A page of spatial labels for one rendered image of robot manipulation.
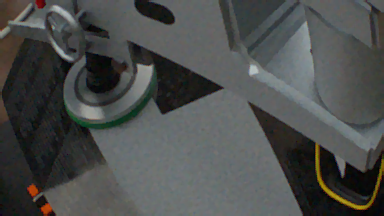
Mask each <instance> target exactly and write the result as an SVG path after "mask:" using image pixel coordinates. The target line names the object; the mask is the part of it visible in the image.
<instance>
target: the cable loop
mask: <svg viewBox="0 0 384 216"><path fill-rule="evenodd" d="M315 150H316V155H315V156H316V170H317V172H316V173H317V176H318V180H319V183H320V185H321V186H322V188H323V190H325V191H326V193H328V194H329V195H330V196H331V197H334V198H335V199H336V200H339V201H340V202H342V203H344V204H345V205H348V206H350V207H353V208H356V209H360V210H361V209H369V208H370V207H372V206H373V205H374V204H375V203H376V202H377V201H378V199H379V197H380V195H381V192H382V190H383V187H384V147H383V151H382V156H381V162H380V167H379V172H378V176H377V180H376V183H375V186H374V189H373V191H372V194H371V195H370V196H367V197H366V196H363V195H360V194H358V193H356V192H354V191H352V190H351V189H349V188H347V187H346V186H344V185H343V184H341V183H340V182H338V180H337V179H335V178H334V176H333V175H332V174H331V173H332V172H331V171H330V169H329V168H330V167H329V155H328V154H329V150H327V149H325V148H324V147H322V146H321V145H319V144H318V143H316V149H315Z"/></svg>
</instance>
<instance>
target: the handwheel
mask: <svg viewBox="0 0 384 216"><path fill-rule="evenodd" d="M52 13H56V14H59V15H61V17H63V18H64V19H65V20H62V22H61V23H59V22H58V20H57V19H55V18H54V16H53V15H52ZM85 15H86V13H85V12H84V11H83V10H82V9H80V10H79V11H78V12H77V13H76V14H75V15H74V14H73V13H72V12H71V11H70V10H69V9H67V8H65V7H64V6H62V5H59V4H56V5H51V6H50V7H49V8H48V9H47V11H46V13H45V15H44V27H45V31H46V34H47V37H48V38H49V39H48V40H49V41H50V43H51V45H52V46H53V48H54V49H55V51H56V52H57V53H58V54H59V56H61V58H62V57H63V59H65V60H66V61H68V62H71V63H75V62H78V61H79V60H81V59H82V58H83V56H84V53H85V50H86V41H85V40H86V39H85V36H84V33H83V29H82V27H81V25H80V23H79V22H80V21H81V20H82V19H83V18H84V17H85ZM52 25H53V27H54V28H55V29H54V30H53V27H52ZM73 33H74V35H75V38H76V41H77V52H76V53H73V52H71V51H70V49H69V46H68V45H69V44H68V39H69V38H70V37H71V36H72V35H73Z"/></svg>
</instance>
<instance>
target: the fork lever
mask: <svg viewBox="0 0 384 216"><path fill-rule="evenodd" d="M30 2H31V3H32V4H33V5H34V9H33V11H31V13H30V14H29V16H27V17H26V19H24V21H22V22H15V21H9V22H8V27H10V29H11V34H12V35H13V34H14V35H16V36H17V35H18V36H20V37H21V36H22V37H26V38H28V39H29V38H30V39H34V40H37V41H38V40H39V41H44V42H46V43H50V41H49V40H48V39H49V38H48V37H47V34H46V31H45V27H44V19H42V18H40V17H38V16H37V15H36V10H35V4H34V0H30ZM83 33H84V36H85V39H86V40H85V41H86V50H85V52H86V51H87V52H91V53H96V54H100V55H102V56H103V55H104V56H107V57H108V56H109V57H112V58H113V53H112V51H111V50H112V47H111V42H110V38H109V36H110V35H109V34H104V33H103V34H101V33H97V32H95V33H94V32H90V31H88V32H87V31H83ZM132 43H133V42H132ZM68 44H69V45H68V46H69V48H73V49H77V41H76V38H75V35H72V36H71V37H70V38H69V39H68ZM133 46H134V47H133V49H134V53H135V58H136V62H137V64H141V65H143V66H150V65H151V64H152V63H153V59H152V56H151V54H150V52H149V51H148V49H147V48H143V46H139V45H138V44H136V43H133ZM111 64H112V67H113V68H114V70H116V71H117V72H119V73H120V74H121V73H122V72H124V71H125V69H127V67H126V63H125V62H124V60H123V59H121V58H120V57H118V56H117V57H115V58H113V59H112V60H111Z"/></svg>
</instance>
